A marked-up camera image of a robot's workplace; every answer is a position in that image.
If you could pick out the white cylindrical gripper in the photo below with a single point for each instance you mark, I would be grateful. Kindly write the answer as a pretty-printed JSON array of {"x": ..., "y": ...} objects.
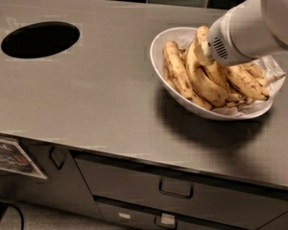
[{"x": 221, "y": 42}]

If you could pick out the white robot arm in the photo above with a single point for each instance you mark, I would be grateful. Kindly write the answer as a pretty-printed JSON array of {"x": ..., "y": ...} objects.
[{"x": 273, "y": 37}]

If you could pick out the large yellow middle banana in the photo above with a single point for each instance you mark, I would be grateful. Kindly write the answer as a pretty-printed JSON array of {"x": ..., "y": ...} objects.
[{"x": 203, "y": 85}]

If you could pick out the white oval bowl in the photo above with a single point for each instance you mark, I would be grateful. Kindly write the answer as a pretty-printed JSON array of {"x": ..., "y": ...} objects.
[{"x": 156, "y": 53}]

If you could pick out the upright yellow banana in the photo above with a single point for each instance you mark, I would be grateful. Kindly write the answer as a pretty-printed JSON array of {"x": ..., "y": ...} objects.
[{"x": 214, "y": 72}]

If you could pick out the spotted banana far left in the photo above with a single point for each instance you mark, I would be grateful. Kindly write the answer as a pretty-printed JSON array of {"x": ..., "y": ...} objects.
[{"x": 176, "y": 69}]

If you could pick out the brown spotted right banana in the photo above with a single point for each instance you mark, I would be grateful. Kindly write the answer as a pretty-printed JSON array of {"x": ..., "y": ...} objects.
[{"x": 246, "y": 83}]

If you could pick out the dark brown rear banana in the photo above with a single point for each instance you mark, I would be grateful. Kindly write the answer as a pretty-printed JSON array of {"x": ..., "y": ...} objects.
[{"x": 256, "y": 72}]

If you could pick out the white paper bowl liner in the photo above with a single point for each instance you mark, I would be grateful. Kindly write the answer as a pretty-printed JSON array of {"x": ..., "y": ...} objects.
[{"x": 275, "y": 72}]

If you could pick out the upper grey drawer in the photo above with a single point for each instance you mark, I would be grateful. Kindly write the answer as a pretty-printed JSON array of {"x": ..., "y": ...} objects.
[{"x": 210, "y": 200}]

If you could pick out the grey drawer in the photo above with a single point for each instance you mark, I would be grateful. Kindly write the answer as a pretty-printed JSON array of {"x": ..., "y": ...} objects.
[
  {"x": 210, "y": 200},
  {"x": 145, "y": 218}
]

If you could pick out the round black counter hole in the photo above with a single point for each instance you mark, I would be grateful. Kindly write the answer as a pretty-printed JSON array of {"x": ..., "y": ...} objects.
[{"x": 40, "y": 40}]

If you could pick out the lower grey drawer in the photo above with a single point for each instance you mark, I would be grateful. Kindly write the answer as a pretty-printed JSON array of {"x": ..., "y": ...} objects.
[{"x": 145, "y": 218}]

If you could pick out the grey cabinet door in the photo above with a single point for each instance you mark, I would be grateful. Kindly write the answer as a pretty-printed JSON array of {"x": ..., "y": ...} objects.
[{"x": 64, "y": 188}]

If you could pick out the framed poster on cabinet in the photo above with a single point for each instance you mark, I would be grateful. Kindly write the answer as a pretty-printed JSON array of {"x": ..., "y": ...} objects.
[{"x": 14, "y": 159}]

